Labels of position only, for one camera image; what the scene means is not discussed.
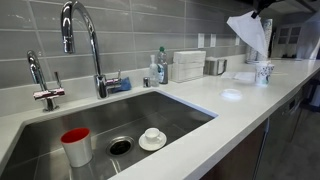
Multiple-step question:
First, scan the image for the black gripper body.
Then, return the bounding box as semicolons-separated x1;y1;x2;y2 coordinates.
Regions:
254;0;279;11

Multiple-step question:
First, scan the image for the white paper serviette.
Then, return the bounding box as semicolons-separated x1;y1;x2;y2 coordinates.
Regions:
226;10;269;58

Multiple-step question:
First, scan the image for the tall paper cup stack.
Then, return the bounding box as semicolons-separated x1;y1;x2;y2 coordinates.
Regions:
260;18;274;63
245;43;261;64

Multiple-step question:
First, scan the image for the patterned paper cup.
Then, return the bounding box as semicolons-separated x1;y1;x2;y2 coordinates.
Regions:
254;60;276;86

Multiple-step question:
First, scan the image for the white cup red inside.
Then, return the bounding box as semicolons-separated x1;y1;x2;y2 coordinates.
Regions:
60;127;94;168

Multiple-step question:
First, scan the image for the glass door cabinet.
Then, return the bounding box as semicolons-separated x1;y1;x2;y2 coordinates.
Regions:
270;23;303;59

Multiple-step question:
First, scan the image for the white power outlet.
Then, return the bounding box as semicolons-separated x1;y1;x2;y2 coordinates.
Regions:
209;33;217;48

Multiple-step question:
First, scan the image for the green cap soap bottle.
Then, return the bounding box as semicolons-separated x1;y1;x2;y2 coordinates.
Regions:
157;46;169;85

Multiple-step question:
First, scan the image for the clear soap dispenser bottle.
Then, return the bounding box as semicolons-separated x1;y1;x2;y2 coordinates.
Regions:
148;54;160;88

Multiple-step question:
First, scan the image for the stainless dishwasher front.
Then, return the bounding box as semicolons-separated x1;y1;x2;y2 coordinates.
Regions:
256;87;306;180

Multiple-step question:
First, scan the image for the small chrome sink button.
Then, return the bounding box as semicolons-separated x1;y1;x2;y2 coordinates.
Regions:
142;76;151;89

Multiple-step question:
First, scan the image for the dark cabinet front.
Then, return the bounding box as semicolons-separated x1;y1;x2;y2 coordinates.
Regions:
199;118;270;180

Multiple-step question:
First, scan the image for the blue sponge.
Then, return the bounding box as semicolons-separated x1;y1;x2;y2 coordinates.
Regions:
111;77;133;94

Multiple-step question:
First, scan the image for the small white teacup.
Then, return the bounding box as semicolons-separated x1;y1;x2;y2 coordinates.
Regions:
144;127;163;145

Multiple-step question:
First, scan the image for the tall chrome gooseneck faucet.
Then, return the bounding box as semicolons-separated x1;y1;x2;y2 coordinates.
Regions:
60;0;123;100

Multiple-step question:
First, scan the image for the stainless steel sink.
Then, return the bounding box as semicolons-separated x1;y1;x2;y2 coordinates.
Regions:
0;90;216;180

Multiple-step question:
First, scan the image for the sink drain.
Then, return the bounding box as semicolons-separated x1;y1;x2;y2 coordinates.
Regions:
105;135;136;157

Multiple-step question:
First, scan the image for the small chrome tap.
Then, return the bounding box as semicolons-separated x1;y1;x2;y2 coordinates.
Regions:
26;49;66;113

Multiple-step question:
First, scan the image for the white light switch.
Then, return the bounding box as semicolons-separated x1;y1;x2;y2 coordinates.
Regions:
197;32;205;49

